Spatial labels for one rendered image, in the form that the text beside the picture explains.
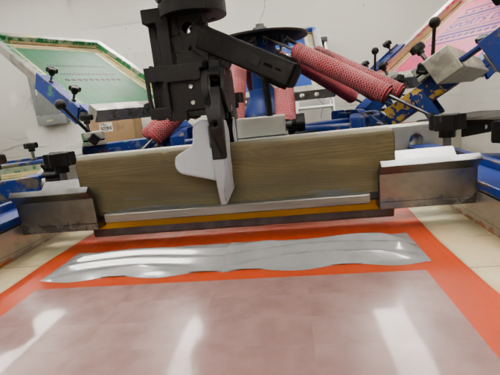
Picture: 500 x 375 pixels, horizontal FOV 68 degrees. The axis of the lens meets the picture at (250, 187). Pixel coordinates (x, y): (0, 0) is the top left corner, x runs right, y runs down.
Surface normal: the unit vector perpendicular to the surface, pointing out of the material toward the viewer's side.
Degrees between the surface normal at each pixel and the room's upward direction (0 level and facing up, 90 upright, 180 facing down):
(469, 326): 0
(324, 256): 33
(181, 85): 90
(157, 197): 90
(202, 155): 82
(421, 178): 90
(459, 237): 0
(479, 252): 0
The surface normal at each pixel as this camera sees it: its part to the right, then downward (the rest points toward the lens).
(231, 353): -0.11, -0.97
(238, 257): -0.01, -0.73
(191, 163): -0.11, 0.08
